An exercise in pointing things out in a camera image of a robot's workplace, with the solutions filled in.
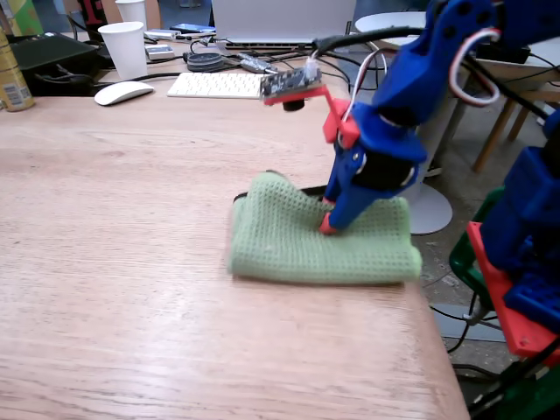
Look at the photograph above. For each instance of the black round disc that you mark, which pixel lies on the black round disc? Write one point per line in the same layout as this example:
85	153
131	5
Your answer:
205	62

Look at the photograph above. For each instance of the green table clamp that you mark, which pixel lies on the green table clamp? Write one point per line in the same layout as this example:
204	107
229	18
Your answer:
464	262
529	394

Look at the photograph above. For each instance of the black power adapter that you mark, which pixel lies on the black power adapter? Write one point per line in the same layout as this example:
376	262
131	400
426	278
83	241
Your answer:
512	54

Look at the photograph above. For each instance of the white flat device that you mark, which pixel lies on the white flat device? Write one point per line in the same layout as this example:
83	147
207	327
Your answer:
162	34

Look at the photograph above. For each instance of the yellow drink can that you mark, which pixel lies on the yellow drink can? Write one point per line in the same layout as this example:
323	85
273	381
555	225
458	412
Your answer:
13	83

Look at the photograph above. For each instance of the red robot base plate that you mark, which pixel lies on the red robot base plate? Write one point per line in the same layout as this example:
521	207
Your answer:
520	328

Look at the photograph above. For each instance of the dark blue flat device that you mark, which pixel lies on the dark blue flat device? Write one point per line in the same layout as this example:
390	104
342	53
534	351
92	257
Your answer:
192	28

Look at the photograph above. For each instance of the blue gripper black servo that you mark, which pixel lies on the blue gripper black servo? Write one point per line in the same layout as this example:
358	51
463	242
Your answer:
380	171

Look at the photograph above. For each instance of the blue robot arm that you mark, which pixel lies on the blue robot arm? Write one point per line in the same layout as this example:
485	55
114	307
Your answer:
437	52

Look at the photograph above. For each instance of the grey floor plate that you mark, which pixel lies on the grey floor plate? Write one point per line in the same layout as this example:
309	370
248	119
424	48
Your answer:
450	326

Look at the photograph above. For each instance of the green waffle cloth black trim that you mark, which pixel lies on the green waffle cloth black trim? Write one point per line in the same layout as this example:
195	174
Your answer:
284	245

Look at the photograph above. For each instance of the silver laptop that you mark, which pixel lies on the silver laptop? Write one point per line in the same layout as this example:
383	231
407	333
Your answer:
280	19

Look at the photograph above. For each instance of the black box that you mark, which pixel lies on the black box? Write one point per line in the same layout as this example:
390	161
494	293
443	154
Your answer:
48	54

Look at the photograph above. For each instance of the white paper cup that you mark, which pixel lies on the white paper cup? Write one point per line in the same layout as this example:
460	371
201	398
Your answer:
124	52
131	13

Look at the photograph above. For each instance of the round white pedestal table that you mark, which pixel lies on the round white pedestal table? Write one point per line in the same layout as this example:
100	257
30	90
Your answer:
385	22

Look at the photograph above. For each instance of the white computer mouse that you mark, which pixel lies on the white computer mouse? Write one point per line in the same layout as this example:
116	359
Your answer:
122	93

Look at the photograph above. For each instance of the yellow green box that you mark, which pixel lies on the yellow green box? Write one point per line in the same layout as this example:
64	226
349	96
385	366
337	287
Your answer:
24	15

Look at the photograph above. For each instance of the wooden furniture legs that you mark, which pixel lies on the wooden furniture legs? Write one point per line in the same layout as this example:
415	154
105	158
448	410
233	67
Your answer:
492	140

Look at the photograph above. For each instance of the silver foil wrapped item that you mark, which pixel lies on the silver foil wrapped item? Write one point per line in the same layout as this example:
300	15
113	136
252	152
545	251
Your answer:
256	63

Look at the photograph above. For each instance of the black camera circuit board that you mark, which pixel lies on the black camera circuit board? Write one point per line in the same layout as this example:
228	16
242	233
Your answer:
289	83

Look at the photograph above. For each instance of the red camera mount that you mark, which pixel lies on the red camera mount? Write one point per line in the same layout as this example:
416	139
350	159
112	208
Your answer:
337	120

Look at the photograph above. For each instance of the small silver box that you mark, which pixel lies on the small silver box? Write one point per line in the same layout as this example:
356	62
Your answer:
159	51

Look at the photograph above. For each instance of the black sign pink letter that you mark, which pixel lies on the black sign pink letter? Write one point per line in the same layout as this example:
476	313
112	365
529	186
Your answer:
93	13

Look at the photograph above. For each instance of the white keyboard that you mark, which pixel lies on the white keyboard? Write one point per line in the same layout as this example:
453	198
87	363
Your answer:
210	85

